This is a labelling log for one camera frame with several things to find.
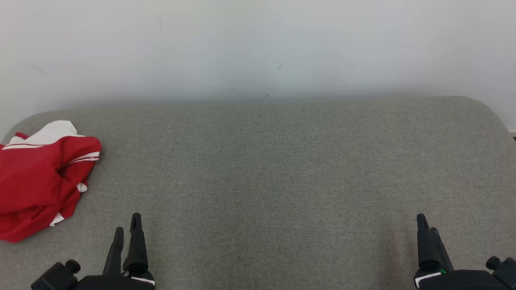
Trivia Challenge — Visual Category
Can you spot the red white basketball jersey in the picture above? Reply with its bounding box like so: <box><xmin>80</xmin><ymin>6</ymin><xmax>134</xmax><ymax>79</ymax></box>
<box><xmin>0</xmin><ymin>120</ymin><xmax>101</xmax><ymax>194</ymax></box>

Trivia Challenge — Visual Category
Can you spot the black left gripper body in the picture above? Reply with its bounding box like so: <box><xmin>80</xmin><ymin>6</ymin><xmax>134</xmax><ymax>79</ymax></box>
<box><xmin>71</xmin><ymin>268</ymin><xmax>156</xmax><ymax>290</ymax></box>

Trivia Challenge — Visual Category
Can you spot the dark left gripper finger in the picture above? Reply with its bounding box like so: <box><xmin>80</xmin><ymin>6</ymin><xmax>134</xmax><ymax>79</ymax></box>
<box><xmin>103</xmin><ymin>227</ymin><xmax>124</xmax><ymax>276</ymax></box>
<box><xmin>123</xmin><ymin>213</ymin><xmax>149</xmax><ymax>273</ymax></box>

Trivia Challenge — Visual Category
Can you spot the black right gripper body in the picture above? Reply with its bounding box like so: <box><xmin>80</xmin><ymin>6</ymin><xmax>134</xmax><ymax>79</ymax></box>
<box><xmin>414</xmin><ymin>269</ymin><xmax>504</xmax><ymax>290</ymax></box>

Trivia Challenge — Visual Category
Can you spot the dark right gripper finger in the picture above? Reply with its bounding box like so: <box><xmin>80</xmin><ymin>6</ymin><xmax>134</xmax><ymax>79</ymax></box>
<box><xmin>431</xmin><ymin>228</ymin><xmax>454</xmax><ymax>271</ymax></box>
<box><xmin>416</xmin><ymin>213</ymin><xmax>440</xmax><ymax>271</ymax></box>

